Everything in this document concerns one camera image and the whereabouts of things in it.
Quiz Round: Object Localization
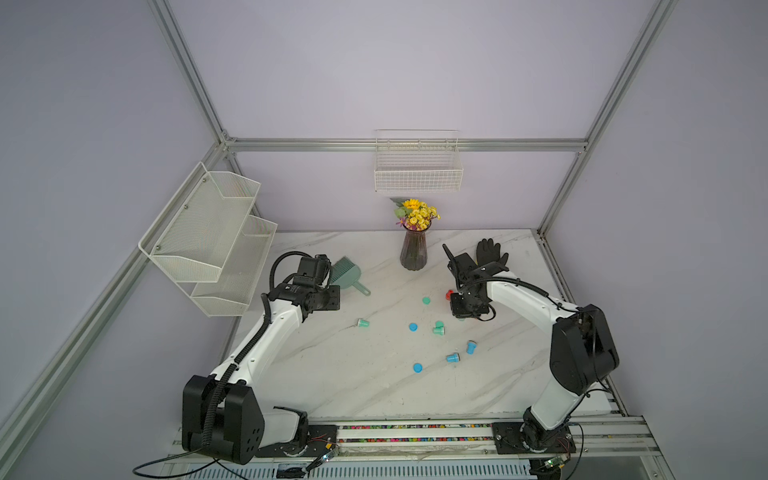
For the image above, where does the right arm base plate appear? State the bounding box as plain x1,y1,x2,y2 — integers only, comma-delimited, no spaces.
491,422,576,455

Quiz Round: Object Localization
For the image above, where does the white wire wall basket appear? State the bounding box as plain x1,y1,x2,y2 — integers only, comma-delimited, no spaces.
374,129,464,194

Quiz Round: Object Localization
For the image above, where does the black yellow work glove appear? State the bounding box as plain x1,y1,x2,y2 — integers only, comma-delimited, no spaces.
476,238,509,267

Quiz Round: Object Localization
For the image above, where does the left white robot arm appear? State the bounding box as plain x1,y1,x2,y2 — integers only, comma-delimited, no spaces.
132,251,341,479

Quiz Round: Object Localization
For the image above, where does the green dustpan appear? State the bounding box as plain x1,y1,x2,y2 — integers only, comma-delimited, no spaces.
330,256,371,296

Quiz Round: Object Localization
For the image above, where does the yellow flower bouquet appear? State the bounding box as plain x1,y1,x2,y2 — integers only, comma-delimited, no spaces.
391,198,441,232

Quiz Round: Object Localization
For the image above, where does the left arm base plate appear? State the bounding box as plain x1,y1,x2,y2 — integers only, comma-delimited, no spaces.
255,424,338,458

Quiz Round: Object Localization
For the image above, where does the lower white mesh shelf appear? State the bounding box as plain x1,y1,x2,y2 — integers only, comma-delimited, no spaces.
191,215,278,317

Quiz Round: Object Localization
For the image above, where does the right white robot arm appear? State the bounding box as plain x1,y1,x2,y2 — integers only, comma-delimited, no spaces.
442,239,620,453

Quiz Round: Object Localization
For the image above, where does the dark glass vase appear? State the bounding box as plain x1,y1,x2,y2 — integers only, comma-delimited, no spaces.
400,229,428,271

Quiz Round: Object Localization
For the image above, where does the upper white mesh shelf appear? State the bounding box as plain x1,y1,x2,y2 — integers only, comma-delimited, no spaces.
138,163,261,283

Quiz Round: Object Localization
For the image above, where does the white mesh shelf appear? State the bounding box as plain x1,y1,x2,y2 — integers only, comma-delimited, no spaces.
138,163,261,283
191,215,278,317

